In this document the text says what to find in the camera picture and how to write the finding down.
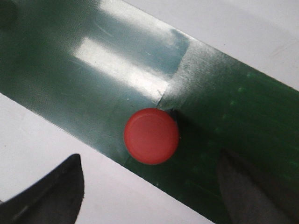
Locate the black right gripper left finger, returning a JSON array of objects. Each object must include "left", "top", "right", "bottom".
[{"left": 0, "top": 154, "right": 85, "bottom": 224}]

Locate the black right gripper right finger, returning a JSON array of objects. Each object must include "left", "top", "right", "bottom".
[{"left": 217, "top": 149, "right": 299, "bottom": 224}]

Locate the green conveyor belt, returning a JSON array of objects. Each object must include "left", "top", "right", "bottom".
[{"left": 0, "top": 0, "right": 299, "bottom": 224}]

